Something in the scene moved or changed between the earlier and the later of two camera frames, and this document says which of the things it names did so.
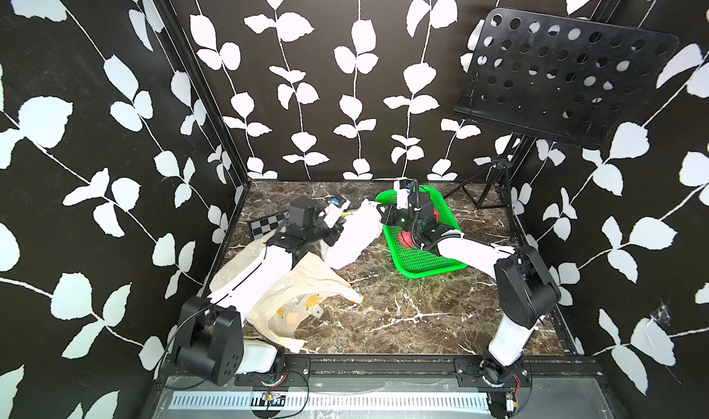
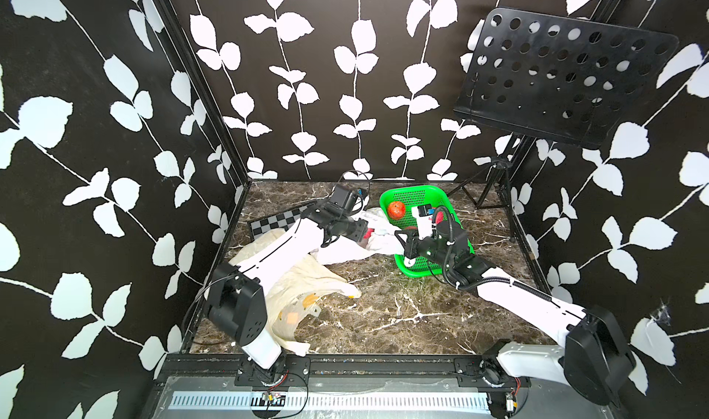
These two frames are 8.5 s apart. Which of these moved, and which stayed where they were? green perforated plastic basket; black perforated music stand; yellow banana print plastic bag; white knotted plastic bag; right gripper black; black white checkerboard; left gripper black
Moved: right gripper black; left gripper black; white knotted plastic bag
Stayed: yellow banana print plastic bag; black white checkerboard; black perforated music stand; green perforated plastic basket
